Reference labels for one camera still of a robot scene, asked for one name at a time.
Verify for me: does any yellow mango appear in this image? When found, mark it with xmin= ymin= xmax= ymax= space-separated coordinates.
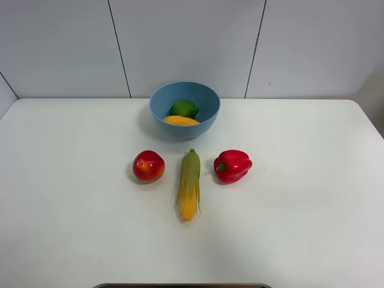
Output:
xmin=164 ymin=115 xmax=200 ymax=126

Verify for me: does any green lime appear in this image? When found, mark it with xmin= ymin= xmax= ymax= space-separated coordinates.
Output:
xmin=169 ymin=100 xmax=199 ymax=119

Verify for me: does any red apple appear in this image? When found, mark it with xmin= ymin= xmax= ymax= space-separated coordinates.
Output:
xmin=133 ymin=150 xmax=165 ymax=183

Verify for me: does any blue plastic bowl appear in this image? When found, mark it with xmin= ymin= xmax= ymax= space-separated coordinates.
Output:
xmin=149 ymin=82 xmax=221 ymax=140

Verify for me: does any red bell pepper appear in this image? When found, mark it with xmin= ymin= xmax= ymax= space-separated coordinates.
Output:
xmin=214 ymin=149 xmax=253 ymax=184

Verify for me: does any corn cob with husk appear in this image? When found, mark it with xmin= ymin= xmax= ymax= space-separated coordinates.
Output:
xmin=176 ymin=149 xmax=201 ymax=222

